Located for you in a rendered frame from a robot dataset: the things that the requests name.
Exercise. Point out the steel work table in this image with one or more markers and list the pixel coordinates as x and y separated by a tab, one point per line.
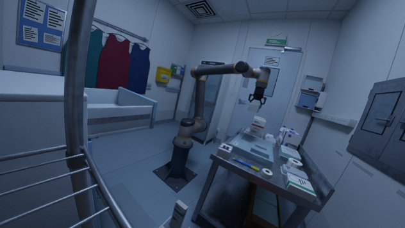
303	193

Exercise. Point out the blue apron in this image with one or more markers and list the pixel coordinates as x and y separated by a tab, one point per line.
139	68

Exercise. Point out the green exit sign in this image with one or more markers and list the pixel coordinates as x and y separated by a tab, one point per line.
276	41

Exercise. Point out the ceiling air vent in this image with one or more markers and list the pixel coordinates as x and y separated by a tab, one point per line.
200	8

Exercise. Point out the white padded bench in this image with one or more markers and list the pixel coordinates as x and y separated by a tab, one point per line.
120	110

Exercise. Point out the steel tube rack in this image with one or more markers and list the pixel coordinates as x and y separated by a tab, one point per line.
76	95

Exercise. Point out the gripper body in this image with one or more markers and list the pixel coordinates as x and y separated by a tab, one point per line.
259	91

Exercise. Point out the white cabinet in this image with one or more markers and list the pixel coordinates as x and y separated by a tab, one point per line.
31	126

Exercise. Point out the grey-blue kit tray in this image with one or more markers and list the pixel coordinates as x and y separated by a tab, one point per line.
251	148

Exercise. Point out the white box with green edge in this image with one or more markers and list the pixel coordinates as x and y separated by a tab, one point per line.
300	186

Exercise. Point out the teal apron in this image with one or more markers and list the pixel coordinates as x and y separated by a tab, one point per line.
94	60

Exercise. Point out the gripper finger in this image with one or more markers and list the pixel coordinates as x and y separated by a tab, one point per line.
263	101
251	98

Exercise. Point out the small plain white box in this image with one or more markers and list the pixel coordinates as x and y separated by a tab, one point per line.
253	107

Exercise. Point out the blue notice board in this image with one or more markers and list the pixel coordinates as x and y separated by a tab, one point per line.
41	25

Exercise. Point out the white box with red stripe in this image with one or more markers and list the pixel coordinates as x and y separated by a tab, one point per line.
258	126

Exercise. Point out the metal coat rail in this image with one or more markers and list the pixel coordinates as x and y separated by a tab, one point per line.
121	30

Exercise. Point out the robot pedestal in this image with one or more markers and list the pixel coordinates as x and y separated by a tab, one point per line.
177	164

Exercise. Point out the white flat pouch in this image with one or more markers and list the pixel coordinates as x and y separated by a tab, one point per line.
295	172

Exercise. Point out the white box with blue side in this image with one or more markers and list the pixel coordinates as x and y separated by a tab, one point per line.
289	136

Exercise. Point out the blue and yellow pen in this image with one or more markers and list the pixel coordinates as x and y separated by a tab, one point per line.
245	163

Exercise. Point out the white box with dark label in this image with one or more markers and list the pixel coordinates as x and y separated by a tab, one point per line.
178	213

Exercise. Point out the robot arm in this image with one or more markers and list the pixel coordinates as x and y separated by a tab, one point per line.
200	95

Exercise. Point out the green and blue glove dispenser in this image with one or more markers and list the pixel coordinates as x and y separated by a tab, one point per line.
177	69

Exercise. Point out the white wall trunking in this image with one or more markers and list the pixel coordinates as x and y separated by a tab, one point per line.
335	119

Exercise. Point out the white wall dispenser unit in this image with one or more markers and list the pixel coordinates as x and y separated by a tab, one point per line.
310	93

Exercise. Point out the teal flat box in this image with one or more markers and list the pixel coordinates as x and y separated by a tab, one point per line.
289	153

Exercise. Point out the pale blue door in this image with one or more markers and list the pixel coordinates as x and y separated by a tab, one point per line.
281	101

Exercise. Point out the white tape roll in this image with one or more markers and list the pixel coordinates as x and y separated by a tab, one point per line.
266	173
294	163

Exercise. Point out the red apron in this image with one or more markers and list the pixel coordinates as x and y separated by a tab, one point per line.
113	63

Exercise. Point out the yellow wall bin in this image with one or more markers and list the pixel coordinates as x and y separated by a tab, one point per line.
163	74

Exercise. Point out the small white box black print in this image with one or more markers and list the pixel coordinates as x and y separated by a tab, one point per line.
224	151

